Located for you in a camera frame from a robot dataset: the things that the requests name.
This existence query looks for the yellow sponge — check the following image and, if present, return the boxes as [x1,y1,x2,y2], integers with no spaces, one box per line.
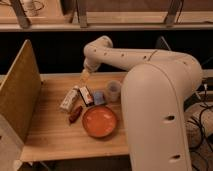
[80,69,90,83]

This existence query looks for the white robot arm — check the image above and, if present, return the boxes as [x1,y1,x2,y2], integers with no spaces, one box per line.
[84,36,203,171]

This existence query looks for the translucent plastic cup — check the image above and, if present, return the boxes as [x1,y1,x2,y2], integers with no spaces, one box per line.
[106,80,121,102]

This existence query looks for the red white small box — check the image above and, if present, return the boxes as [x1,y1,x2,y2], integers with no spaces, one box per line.
[79,86,94,106]

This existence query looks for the orange round plate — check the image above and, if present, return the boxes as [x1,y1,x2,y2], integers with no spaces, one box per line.
[82,106,117,138]

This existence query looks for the white milk carton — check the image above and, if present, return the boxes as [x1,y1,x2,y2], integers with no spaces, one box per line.
[60,85,79,112]

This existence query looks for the brown sausage toy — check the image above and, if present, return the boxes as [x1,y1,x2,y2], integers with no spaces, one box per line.
[69,106,83,124]

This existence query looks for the left wooden divider panel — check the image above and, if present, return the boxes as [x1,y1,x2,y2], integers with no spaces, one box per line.
[0,40,41,143]

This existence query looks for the black cables on floor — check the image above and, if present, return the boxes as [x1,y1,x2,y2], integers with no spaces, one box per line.
[184,83,213,171]

